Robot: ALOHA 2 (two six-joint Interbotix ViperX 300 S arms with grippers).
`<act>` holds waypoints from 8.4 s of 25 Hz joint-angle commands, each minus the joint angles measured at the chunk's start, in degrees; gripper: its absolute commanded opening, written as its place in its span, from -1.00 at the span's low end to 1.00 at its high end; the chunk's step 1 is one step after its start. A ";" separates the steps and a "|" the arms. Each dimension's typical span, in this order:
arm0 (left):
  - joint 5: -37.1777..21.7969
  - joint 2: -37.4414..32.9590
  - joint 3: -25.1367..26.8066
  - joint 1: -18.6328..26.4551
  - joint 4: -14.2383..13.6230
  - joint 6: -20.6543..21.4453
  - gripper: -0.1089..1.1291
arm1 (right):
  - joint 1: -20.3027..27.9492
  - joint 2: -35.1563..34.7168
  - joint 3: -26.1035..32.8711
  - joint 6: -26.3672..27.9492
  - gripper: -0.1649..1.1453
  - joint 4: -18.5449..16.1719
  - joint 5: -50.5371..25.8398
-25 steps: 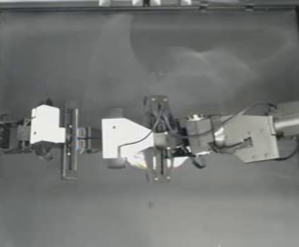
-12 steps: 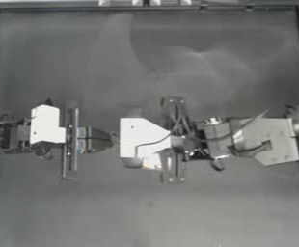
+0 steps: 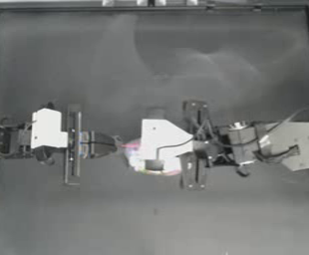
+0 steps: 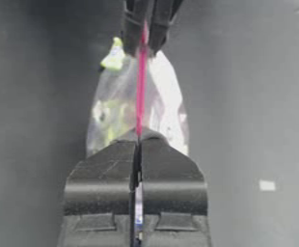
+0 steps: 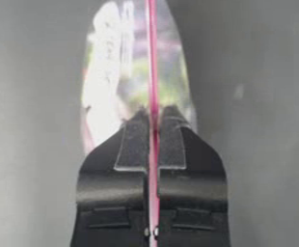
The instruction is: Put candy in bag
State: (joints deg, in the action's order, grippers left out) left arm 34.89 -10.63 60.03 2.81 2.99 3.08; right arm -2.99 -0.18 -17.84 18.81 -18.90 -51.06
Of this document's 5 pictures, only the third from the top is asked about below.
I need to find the clear bag with pink zip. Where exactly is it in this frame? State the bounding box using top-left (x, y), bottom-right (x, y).
top-left (122, 137), bottom-right (182, 177)

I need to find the black camera cable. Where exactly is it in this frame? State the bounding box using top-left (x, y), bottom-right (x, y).
top-left (154, 136), bottom-right (194, 161)

